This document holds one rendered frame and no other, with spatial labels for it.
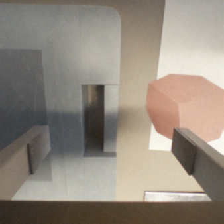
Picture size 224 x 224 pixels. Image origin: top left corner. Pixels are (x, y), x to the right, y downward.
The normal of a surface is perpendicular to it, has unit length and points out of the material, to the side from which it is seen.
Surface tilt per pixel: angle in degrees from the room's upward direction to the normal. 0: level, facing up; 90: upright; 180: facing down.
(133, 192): 0
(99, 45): 0
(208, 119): 16
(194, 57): 0
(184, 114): 11
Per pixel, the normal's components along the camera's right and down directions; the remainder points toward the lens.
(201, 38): 0.02, 0.25
